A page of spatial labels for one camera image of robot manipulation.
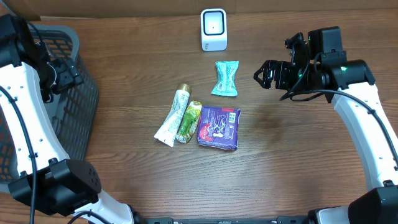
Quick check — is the white barcode scanner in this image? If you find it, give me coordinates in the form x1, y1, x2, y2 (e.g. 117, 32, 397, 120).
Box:
200, 8, 228, 52

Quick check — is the purple square packet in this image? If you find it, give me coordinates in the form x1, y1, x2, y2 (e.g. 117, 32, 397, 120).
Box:
197, 106, 241, 151

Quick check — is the white tube gold cap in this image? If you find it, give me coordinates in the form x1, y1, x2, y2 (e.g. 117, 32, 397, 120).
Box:
154, 83, 191, 147

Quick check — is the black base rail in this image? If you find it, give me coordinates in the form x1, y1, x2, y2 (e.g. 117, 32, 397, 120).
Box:
133, 207, 366, 224

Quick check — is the teal snack packet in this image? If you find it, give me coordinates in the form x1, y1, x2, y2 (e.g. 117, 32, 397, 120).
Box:
211, 61, 239, 97

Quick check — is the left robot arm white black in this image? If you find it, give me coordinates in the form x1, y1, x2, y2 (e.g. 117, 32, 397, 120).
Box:
1, 14, 141, 223

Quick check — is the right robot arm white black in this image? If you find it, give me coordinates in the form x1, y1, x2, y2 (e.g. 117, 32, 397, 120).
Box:
254, 26, 397, 224

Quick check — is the green yellow drink pouch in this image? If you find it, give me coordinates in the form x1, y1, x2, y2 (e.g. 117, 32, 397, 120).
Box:
176, 101, 203, 144

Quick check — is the grey plastic mesh basket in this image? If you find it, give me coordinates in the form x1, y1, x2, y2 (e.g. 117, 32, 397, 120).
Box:
0, 22, 100, 194

